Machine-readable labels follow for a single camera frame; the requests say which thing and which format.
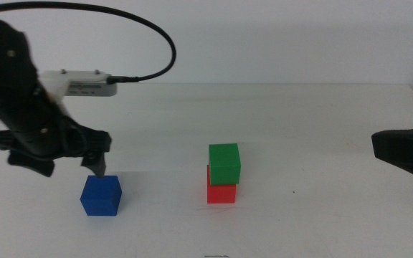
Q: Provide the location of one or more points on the red cube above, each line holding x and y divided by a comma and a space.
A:
221, 193

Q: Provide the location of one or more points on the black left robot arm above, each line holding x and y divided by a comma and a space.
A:
9, 89

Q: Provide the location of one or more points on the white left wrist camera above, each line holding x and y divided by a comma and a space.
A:
81, 84

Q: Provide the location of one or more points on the green cube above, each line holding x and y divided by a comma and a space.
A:
224, 163

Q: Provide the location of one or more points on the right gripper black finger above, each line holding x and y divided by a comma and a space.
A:
411, 150

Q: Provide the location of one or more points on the blue cube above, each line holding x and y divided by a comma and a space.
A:
100, 197

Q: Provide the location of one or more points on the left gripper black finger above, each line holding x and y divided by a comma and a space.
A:
31, 163
97, 163

